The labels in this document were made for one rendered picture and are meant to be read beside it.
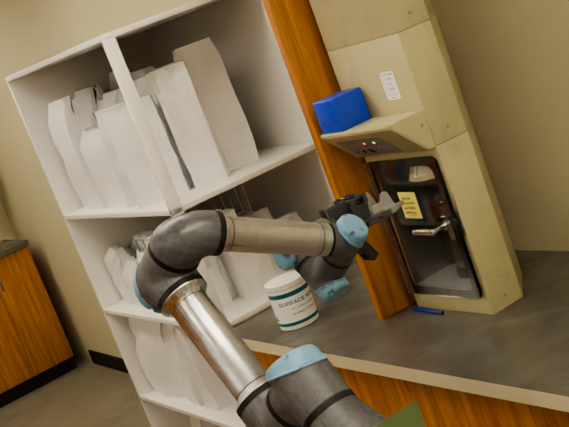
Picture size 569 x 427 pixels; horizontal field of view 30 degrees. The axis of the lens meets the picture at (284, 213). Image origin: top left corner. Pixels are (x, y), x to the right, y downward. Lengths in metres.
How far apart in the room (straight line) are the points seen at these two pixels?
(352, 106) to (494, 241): 0.51
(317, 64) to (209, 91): 1.03
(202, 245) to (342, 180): 0.86
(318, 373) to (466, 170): 0.93
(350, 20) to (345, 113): 0.24
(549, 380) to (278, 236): 0.65
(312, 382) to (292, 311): 1.26
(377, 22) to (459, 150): 0.39
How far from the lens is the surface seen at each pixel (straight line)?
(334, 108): 2.79
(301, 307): 3.25
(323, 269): 2.42
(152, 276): 2.25
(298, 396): 2.01
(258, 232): 2.25
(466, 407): 2.62
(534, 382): 2.38
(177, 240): 2.19
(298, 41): 2.94
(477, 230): 2.78
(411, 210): 2.87
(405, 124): 2.65
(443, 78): 2.74
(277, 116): 4.09
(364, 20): 2.75
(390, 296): 3.07
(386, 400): 2.90
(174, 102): 3.76
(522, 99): 3.07
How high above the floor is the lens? 1.89
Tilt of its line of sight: 11 degrees down
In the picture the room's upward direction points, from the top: 21 degrees counter-clockwise
